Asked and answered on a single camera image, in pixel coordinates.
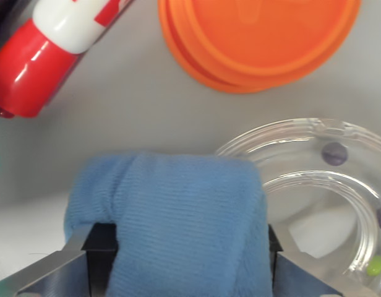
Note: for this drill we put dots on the black padded gripper right finger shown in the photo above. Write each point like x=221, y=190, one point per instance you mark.
x=289, y=275

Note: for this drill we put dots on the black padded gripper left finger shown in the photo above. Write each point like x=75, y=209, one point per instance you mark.
x=54, y=272

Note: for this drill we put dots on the red whiteboard marker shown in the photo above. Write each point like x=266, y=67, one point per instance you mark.
x=39, y=68

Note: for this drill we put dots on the blue cloth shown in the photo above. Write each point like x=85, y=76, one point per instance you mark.
x=184, y=216

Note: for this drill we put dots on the grey plastic bin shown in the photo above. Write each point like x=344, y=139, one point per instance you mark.
x=147, y=117

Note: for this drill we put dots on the orange plastic stacking cup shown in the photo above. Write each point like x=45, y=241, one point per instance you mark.
x=264, y=37

